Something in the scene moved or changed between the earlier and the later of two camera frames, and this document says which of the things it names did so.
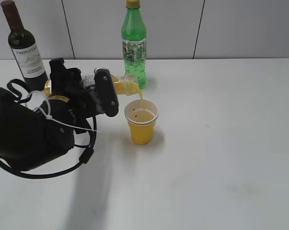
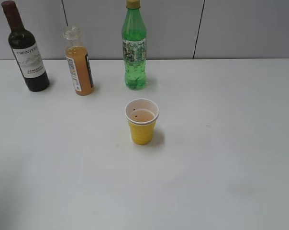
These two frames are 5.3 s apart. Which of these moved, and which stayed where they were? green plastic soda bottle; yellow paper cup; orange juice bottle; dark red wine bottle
Moved: orange juice bottle
Stayed: yellow paper cup; green plastic soda bottle; dark red wine bottle
